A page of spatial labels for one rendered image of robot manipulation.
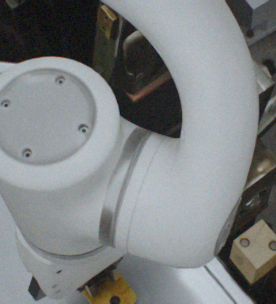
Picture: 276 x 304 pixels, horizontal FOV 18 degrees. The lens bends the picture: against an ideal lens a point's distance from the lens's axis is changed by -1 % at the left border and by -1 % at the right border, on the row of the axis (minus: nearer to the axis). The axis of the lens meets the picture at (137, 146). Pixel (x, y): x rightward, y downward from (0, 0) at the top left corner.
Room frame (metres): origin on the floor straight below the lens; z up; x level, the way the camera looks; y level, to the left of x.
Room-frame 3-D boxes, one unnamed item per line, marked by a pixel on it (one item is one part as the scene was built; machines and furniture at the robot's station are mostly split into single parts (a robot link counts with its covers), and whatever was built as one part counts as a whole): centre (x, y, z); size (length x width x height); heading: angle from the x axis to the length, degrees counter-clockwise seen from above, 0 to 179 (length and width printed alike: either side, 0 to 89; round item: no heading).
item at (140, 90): (0.46, -0.02, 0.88); 0.11 x 0.09 x 0.37; 122
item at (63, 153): (0.21, 0.05, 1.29); 0.09 x 0.08 x 0.13; 65
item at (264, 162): (0.30, -0.09, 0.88); 0.07 x 0.06 x 0.35; 122
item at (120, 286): (0.21, 0.05, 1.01); 0.08 x 0.04 x 0.01; 32
